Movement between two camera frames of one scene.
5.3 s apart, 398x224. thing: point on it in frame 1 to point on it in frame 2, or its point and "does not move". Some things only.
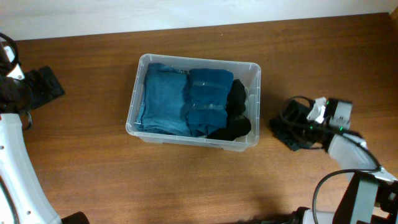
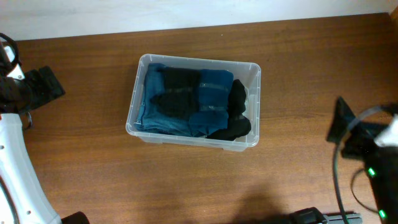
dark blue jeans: [161, 110] does not move
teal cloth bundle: [207, 90] does not move
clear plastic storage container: [196, 102] does not move
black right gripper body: [305, 137] to [365, 146]
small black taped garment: [293, 125] to [181, 92]
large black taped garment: [238, 124] does not move
